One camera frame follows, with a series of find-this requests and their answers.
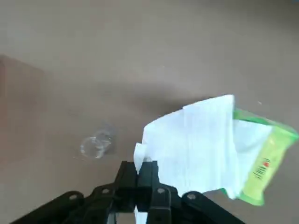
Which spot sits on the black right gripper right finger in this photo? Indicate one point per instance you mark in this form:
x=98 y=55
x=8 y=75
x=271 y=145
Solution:
x=149 y=184

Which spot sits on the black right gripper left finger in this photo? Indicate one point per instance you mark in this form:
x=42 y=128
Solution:
x=126 y=182

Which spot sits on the small glass beaker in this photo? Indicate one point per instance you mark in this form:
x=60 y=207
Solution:
x=95 y=145

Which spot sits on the white tissue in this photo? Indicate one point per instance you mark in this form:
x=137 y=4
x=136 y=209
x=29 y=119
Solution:
x=191 y=144

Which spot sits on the green tissue pack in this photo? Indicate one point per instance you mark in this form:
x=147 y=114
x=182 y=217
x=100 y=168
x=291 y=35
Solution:
x=268 y=163

